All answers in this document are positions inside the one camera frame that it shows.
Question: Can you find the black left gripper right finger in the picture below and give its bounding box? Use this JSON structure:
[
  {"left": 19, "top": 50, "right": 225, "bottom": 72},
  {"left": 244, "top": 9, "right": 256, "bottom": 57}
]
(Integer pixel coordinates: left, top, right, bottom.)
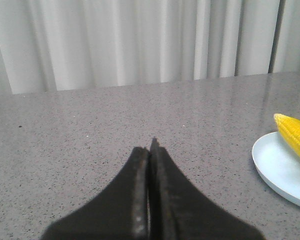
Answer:
[{"left": 148, "top": 138, "right": 265, "bottom": 240}]

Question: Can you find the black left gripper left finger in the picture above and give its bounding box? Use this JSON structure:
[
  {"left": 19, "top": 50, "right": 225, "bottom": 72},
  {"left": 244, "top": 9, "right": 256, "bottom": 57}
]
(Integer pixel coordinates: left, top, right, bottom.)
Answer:
[{"left": 41, "top": 147, "right": 149, "bottom": 240}]

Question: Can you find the yellow corn cob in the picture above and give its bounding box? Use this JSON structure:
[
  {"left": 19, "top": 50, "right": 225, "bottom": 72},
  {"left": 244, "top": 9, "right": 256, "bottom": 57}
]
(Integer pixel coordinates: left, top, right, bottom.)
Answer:
[{"left": 273, "top": 113, "right": 300, "bottom": 158}]

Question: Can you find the light blue round plate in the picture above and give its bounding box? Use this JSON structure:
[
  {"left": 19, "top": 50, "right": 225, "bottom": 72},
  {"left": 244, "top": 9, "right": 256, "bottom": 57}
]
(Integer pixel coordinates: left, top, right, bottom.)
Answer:
[{"left": 251, "top": 131, "right": 300, "bottom": 207}]

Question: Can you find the grey pleated curtain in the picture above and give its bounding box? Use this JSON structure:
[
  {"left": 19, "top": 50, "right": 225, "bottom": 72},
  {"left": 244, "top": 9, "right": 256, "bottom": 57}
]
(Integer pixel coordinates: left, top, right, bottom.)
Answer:
[{"left": 0, "top": 0, "right": 300, "bottom": 95}]

